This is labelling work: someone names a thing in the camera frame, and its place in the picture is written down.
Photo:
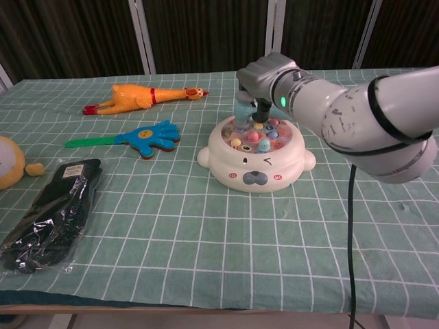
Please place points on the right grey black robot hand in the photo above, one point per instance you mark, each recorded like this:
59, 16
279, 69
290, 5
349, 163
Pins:
264, 75

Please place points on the light blue toy hammer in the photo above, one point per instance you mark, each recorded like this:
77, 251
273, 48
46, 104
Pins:
243, 111

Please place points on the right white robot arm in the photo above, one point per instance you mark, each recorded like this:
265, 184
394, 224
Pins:
353, 113

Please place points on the white whack-a-mole toy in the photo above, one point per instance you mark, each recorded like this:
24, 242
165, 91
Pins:
254, 168

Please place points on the blue hand clapper toy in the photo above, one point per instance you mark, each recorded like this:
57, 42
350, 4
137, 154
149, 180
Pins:
147, 137

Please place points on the yellow rubber chicken toy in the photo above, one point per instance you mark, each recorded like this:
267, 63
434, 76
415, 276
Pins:
127, 99

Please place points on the green white checked tablecloth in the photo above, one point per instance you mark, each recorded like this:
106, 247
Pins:
219, 240

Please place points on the black gloves in plastic bag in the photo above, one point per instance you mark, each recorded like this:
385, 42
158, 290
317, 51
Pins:
58, 205

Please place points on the yellow plush toy striped shirt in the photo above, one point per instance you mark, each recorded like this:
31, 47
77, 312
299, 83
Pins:
10, 164

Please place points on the white screen frame post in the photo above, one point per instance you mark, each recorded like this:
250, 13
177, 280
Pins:
142, 34
367, 34
5, 79
275, 27

